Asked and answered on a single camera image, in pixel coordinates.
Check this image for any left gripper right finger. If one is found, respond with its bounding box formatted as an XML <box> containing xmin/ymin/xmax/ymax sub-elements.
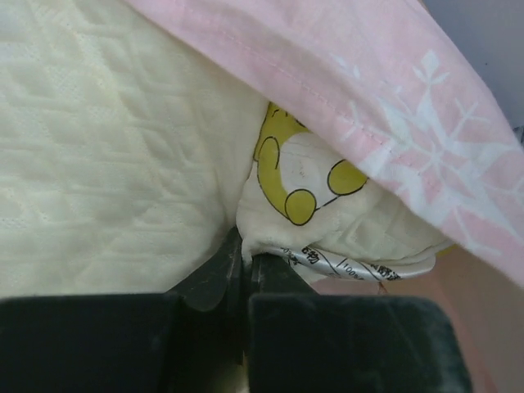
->
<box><xmin>247</xmin><ymin>255</ymin><xmax>473</xmax><ymax>392</ymax></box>

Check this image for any pink cartoon pillowcase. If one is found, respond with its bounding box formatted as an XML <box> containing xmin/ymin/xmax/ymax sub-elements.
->
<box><xmin>133</xmin><ymin>1</ymin><xmax>523</xmax><ymax>392</ymax></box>

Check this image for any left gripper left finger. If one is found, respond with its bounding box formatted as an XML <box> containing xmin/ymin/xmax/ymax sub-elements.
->
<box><xmin>1</xmin><ymin>228</ymin><xmax>242</xmax><ymax>392</ymax></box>

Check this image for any cream yellow pillow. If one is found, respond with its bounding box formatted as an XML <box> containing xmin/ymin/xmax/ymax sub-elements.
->
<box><xmin>1</xmin><ymin>1</ymin><xmax>449</xmax><ymax>297</ymax></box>

